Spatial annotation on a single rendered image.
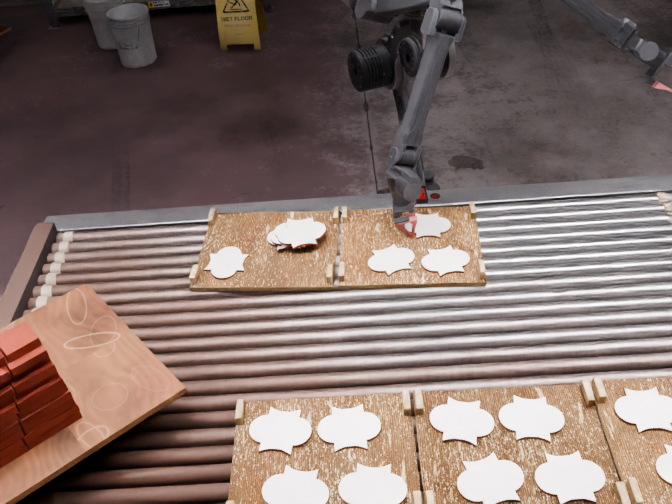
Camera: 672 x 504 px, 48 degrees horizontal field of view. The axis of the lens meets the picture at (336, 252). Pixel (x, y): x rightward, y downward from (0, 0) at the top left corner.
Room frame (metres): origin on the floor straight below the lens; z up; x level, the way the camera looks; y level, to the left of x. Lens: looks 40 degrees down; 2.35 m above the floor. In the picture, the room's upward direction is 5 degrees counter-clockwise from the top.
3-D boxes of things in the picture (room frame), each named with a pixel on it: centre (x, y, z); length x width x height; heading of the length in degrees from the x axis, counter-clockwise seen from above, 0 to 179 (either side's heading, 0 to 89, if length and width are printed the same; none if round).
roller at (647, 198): (1.88, -0.09, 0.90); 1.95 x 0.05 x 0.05; 88
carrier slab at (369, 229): (1.70, -0.22, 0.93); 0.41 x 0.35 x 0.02; 84
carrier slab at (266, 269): (1.74, 0.20, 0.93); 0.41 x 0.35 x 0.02; 83
